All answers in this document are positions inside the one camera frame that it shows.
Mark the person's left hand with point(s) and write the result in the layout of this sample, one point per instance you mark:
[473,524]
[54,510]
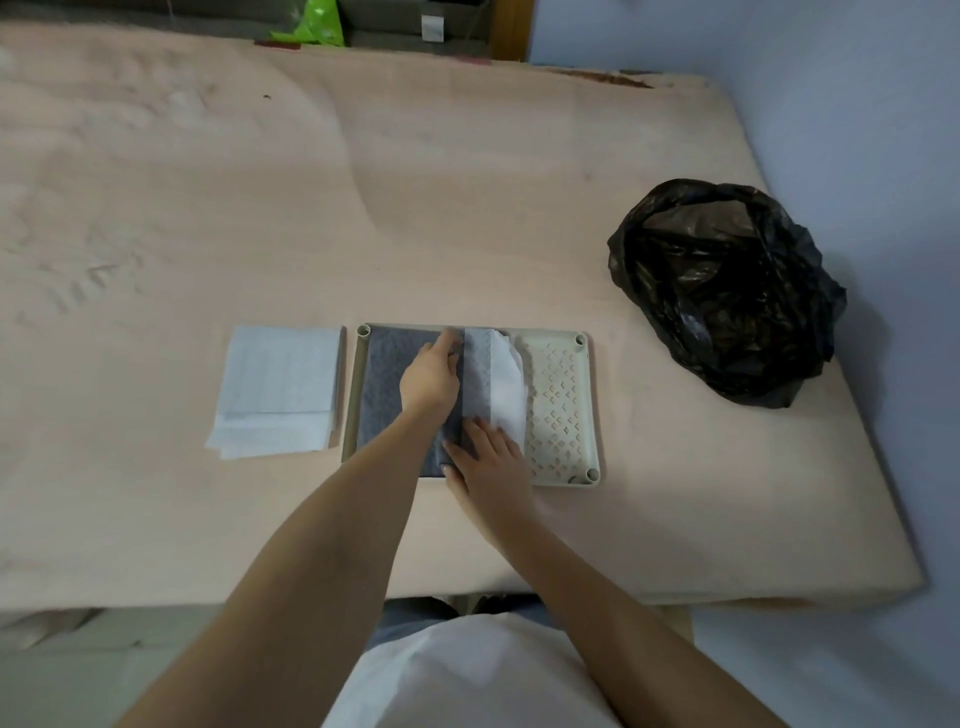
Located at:
[429,381]

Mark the person's right hand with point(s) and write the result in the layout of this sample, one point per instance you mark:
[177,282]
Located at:
[491,469]

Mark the person's right thumb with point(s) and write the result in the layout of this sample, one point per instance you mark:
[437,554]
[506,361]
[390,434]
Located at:
[451,474]

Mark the person's left fingers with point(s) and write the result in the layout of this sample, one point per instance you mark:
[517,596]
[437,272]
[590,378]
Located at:
[448,345]

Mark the white filter sheet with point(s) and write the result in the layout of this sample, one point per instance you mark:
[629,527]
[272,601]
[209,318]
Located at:
[504,390]

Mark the dark gray felt sheet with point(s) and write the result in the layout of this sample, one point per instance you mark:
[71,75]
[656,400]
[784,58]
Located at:
[382,390]

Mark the person's left forearm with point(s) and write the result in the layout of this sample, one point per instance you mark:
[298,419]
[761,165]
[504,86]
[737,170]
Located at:
[322,570]

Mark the person's right forearm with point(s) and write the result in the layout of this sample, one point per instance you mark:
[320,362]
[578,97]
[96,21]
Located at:
[600,615]

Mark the beige perforated plastic tray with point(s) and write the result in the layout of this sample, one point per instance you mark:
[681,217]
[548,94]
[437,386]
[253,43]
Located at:
[559,405]

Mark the pile of white sheets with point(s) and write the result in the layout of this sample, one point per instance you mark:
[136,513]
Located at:
[274,382]

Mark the white shirt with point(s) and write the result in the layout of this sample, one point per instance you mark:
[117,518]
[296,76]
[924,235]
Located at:
[465,675]

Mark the pink mattress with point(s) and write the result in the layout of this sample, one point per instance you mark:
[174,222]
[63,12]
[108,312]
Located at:
[300,187]

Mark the black plastic bag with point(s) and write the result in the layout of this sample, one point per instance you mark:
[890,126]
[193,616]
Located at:
[727,300]

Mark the white tag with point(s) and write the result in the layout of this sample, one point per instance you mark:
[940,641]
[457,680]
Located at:
[432,27]

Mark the dark sofa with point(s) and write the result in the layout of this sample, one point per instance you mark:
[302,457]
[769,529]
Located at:
[382,30]

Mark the green plastic bag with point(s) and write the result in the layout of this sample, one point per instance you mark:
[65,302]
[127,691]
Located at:
[311,22]

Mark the wooden door frame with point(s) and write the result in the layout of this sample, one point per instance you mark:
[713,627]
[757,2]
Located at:
[512,30]

